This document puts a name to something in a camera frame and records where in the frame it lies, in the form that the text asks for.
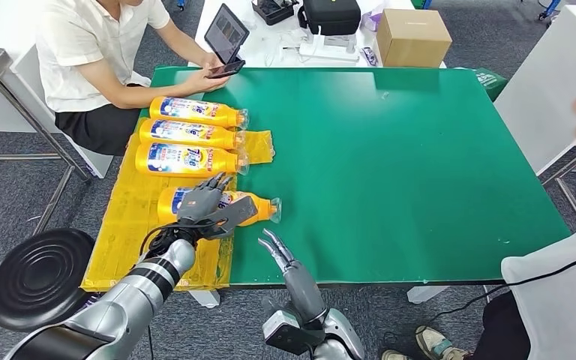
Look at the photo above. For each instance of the person's right hand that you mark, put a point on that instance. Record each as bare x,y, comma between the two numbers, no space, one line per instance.
208,82

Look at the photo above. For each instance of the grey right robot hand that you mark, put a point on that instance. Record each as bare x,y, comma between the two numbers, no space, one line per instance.
303,293

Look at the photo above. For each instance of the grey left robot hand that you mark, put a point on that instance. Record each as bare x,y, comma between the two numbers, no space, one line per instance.
201,204

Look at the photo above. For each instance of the person's left hand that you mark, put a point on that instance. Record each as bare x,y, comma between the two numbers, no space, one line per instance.
212,60

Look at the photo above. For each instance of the black smartphone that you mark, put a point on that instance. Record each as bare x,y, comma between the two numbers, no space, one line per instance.
228,68

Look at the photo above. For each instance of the orange detergent bottle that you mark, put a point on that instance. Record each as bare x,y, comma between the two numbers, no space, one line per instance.
196,113
188,161
188,134
263,208

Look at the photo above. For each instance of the person's right forearm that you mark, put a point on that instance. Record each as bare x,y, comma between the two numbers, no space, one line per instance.
149,97

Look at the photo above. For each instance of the person's left forearm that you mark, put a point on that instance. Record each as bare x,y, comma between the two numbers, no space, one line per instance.
183,42

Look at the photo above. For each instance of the black tablet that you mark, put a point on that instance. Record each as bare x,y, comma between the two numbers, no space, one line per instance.
227,32

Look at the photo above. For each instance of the white side table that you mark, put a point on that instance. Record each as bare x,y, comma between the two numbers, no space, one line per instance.
541,99

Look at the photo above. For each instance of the white desk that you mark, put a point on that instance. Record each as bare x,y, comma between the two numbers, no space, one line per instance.
265,52

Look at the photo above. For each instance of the black plastic tray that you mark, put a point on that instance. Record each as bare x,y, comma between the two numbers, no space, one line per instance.
273,11

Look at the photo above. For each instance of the yellow taped cardboard mat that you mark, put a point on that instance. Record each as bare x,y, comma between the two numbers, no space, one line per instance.
119,228

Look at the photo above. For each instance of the white table foot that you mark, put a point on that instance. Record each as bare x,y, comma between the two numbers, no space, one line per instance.
204,298
426,294

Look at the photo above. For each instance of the green bag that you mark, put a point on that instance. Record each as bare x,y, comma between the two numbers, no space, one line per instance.
490,82

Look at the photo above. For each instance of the white power strip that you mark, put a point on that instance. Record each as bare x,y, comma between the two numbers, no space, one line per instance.
327,50

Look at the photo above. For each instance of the black zipped case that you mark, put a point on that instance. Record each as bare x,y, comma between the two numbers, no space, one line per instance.
330,16

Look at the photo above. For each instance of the person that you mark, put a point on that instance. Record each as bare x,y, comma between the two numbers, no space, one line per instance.
556,303
84,54

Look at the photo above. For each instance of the small printed packet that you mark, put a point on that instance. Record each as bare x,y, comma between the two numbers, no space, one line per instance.
370,56

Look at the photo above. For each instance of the purple packet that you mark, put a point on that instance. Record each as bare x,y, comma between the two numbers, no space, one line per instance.
371,20

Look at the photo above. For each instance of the black round stool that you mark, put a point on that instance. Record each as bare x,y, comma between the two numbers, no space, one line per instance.
37,280

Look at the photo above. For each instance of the brown cardboard box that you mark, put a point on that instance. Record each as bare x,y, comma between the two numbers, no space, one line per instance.
413,41

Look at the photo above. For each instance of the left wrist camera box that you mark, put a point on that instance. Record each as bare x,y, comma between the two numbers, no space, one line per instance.
233,216

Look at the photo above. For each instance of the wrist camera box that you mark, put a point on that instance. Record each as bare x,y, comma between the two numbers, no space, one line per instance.
288,333
233,216

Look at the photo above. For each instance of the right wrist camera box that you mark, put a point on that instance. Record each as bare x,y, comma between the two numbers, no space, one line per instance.
288,333

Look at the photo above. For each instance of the blue wheeled frame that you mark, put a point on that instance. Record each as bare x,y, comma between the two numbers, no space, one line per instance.
550,7

